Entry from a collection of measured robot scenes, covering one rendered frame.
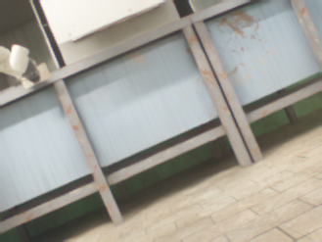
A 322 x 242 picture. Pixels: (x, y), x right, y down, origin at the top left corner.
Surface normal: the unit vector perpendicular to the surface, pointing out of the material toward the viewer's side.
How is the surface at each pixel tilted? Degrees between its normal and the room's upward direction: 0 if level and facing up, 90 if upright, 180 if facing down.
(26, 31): 90
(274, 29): 90
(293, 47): 90
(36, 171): 90
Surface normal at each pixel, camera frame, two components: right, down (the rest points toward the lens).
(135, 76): 0.06, -0.05
